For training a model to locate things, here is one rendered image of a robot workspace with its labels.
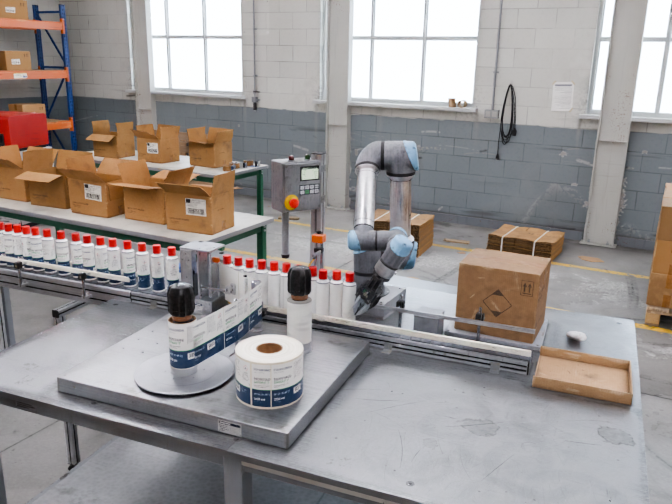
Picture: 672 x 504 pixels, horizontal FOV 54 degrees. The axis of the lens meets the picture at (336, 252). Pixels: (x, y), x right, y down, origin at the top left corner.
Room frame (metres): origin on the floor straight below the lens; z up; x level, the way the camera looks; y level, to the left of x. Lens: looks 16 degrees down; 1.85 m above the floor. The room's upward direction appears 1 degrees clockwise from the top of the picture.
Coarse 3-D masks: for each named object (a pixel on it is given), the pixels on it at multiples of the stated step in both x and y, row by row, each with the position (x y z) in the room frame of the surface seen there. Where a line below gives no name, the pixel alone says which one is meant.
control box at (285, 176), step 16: (272, 160) 2.49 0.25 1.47; (304, 160) 2.50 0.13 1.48; (272, 176) 2.49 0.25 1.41; (288, 176) 2.43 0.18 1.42; (320, 176) 2.51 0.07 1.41; (272, 192) 2.49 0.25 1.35; (288, 192) 2.43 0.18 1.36; (320, 192) 2.51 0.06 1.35; (272, 208) 2.49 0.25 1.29; (288, 208) 2.43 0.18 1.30; (304, 208) 2.47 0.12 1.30
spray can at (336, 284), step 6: (336, 270) 2.36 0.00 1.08; (336, 276) 2.34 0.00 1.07; (330, 282) 2.35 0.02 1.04; (336, 282) 2.34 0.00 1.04; (342, 282) 2.35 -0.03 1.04; (330, 288) 2.35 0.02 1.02; (336, 288) 2.33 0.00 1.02; (342, 288) 2.35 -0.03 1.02; (330, 294) 2.35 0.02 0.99; (336, 294) 2.33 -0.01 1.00; (330, 300) 2.34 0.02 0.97; (336, 300) 2.33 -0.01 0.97; (330, 306) 2.34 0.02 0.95; (336, 306) 2.33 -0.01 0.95; (330, 312) 2.34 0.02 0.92; (336, 312) 2.33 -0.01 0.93
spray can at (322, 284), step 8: (320, 272) 2.35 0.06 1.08; (320, 280) 2.35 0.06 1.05; (328, 280) 2.36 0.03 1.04; (320, 288) 2.34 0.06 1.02; (328, 288) 2.35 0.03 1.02; (320, 296) 2.34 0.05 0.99; (328, 296) 2.35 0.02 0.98; (320, 304) 2.34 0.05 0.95; (328, 304) 2.35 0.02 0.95; (320, 312) 2.34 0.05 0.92; (328, 312) 2.35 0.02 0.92; (320, 320) 2.34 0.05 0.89
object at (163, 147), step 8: (136, 128) 6.92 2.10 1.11; (144, 128) 7.02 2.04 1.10; (152, 128) 7.11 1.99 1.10; (160, 128) 6.74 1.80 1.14; (168, 128) 6.81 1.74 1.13; (176, 128) 6.91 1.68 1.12; (136, 136) 6.89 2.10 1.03; (144, 136) 6.81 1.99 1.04; (152, 136) 6.74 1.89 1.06; (160, 136) 7.09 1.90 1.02; (168, 136) 6.83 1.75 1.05; (176, 136) 6.93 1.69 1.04; (144, 144) 6.84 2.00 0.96; (152, 144) 6.78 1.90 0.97; (160, 144) 6.73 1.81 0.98; (168, 144) 6.82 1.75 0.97; (176, 144) 6.93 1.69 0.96; (144, 152) 6.84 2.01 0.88; (152, 152) 6.78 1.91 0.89; (160, 152) 6.73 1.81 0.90; (168, 152) 6.82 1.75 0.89; (176, 152) 6.92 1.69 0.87; (152, 160) 6.79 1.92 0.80; (160, 160) 6.74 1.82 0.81; (168, 160) 6.82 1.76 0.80; (176, 160) 6.92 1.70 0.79
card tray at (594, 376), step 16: (544, 352) 2.19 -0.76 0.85; (560, 352) 2.17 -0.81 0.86; (576, 352) 2.15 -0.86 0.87; (544, 368) 2.08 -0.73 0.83; (560, 368) 2.08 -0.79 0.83; (576, 368) 2.09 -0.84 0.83; (592, 368) 2.09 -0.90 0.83; (608, 368) 2.09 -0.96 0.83; (624, 368) 2.09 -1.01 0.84; (544, 384) 1.94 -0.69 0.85; (560, 384) 1.92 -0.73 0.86; (576, 384) 1.90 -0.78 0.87; (592, 384) 1.97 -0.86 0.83; (608, 384) 1.97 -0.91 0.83; (624, 384) 1.98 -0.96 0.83; (608, 400) 1.87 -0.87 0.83; (624, 400) 1.85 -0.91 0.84
